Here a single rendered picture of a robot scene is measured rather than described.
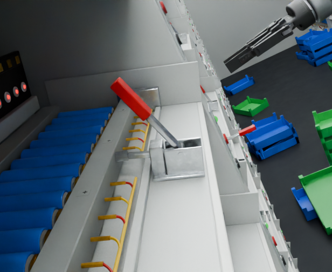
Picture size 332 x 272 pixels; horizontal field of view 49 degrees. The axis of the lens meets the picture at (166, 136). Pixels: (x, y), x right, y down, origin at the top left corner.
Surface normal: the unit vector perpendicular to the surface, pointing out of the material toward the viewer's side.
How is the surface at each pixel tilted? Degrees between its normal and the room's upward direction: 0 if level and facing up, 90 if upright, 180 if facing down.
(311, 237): 0
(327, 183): 26
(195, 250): 19
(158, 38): 90
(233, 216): 90
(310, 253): 0
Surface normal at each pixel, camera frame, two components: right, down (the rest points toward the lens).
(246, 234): -0.14, -0.92
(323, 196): -0.42, -0.58
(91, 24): -0.04, 0.38
